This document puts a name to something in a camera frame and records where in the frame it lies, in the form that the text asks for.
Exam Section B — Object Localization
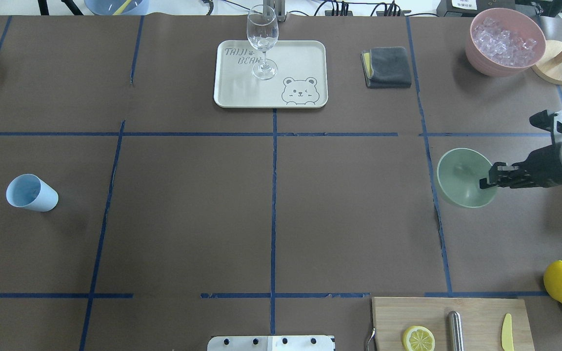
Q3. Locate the yellow plastic knife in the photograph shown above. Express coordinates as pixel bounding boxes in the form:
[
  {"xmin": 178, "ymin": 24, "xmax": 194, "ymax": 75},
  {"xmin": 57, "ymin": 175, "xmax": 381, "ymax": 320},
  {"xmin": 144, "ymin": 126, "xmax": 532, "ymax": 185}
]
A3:
[{"xmin": 501, "ymin": 313, "xmax": 514, "ymax": 351}]

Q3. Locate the clear wine glass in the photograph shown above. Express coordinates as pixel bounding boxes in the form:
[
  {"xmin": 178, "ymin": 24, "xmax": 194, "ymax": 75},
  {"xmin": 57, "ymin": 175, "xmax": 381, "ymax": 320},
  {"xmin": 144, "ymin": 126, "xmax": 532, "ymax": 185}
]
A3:
[{"xmin": 247, "ymin": 4, "xmax": 279, "ymax": 80}]

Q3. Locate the light blue plastic cup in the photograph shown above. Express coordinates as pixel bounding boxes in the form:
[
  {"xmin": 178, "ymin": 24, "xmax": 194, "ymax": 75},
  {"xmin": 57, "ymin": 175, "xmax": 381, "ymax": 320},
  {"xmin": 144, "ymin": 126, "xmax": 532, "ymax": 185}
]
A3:
[{"xmin": 6, "ymin": 174, "xmax": 60, "ymax": 213}]

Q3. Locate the wooden cutting board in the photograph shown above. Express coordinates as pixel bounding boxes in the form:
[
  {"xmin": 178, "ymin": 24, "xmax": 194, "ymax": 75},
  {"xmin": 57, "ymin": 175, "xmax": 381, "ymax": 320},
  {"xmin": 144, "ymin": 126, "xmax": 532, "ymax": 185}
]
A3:
[{"xmin": 372, "ymin": 297, "xmax": 535, "ymax": 351}]

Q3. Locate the black camera tripod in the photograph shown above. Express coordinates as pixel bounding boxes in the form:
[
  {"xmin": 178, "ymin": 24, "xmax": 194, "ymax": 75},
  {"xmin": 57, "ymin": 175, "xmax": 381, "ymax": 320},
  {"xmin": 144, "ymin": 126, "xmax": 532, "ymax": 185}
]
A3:
[{"xmin": 37, "ymin": 0, "xmax": 84, "ymax": 16}]

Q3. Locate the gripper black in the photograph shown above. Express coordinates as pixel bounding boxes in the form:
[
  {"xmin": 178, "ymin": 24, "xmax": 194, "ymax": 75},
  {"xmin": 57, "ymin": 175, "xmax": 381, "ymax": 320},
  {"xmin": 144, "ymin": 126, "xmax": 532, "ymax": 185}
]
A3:
[{"xmin": 479, "ymin": 146, "xmax": 562, "ymax": 189}]

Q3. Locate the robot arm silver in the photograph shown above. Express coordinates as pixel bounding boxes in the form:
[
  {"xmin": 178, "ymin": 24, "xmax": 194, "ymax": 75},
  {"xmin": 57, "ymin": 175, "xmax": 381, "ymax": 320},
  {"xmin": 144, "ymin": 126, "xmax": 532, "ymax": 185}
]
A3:
[{"xmin": 479, "ymin": 142, "xmax": 562, "ymax": 189}]

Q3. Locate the blue bowl with fork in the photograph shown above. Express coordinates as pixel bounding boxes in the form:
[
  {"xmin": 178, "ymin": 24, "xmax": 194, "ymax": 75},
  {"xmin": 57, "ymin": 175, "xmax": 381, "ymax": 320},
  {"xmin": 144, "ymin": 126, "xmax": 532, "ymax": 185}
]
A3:
[{"xmin": 84, "ymin": 0, "xmax": 150, "ymax": 16}]

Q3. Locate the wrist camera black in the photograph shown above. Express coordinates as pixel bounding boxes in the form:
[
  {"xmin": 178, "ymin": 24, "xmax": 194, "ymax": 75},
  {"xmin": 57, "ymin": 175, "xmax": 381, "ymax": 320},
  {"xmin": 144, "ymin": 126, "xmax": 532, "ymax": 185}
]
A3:
[{"xmin": 529, "ymin": 110, "xmax": 562, "ymax": 144}]

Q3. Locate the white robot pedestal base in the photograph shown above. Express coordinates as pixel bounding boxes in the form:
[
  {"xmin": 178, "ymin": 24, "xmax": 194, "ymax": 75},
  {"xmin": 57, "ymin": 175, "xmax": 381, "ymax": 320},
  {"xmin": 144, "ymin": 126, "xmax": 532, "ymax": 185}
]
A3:
[{"xmin": 207, "ymin": 335, "xmax": 336, "ymax": 351}]

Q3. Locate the silver metal cylinder tool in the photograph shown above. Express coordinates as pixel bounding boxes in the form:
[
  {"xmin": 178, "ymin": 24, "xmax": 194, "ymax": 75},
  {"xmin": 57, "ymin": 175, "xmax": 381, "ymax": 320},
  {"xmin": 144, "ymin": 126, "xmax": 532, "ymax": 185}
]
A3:
[{"xmin": 448, "ymin": 311, "xmax": 464, "ymax": 351}]

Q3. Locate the cream bear tray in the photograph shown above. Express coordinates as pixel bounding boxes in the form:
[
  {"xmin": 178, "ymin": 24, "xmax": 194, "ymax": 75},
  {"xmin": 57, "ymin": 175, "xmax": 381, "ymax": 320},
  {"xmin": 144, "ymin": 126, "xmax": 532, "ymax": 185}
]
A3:
[{"xmin": 214, "ymin": 40, "xmax": 328, "ymax": 108}]

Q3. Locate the half lemon slice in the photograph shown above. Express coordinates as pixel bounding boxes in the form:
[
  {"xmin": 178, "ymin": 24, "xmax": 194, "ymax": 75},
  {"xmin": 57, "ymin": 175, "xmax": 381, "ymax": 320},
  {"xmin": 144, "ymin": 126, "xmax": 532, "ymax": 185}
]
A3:
[{"xmin": 401, "ymin": 325, "xmax": 436, "ymax": 351}]

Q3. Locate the green ceramic bowl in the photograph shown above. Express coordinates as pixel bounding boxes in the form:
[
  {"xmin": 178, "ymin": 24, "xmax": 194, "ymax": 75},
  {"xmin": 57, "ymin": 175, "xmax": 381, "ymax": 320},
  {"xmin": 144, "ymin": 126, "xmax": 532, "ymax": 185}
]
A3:
[{"xmin": 436, "ymin": 148, "xmax": 497, "ymax": 209}]

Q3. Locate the pink bowl of ice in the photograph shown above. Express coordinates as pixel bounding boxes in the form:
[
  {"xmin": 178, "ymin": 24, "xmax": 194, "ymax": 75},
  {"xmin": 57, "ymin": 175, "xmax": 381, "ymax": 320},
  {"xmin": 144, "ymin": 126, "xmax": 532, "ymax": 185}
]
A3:
[{"xmin": 465, "ymin": 7, "xmax": 546, "ymax": 77}]

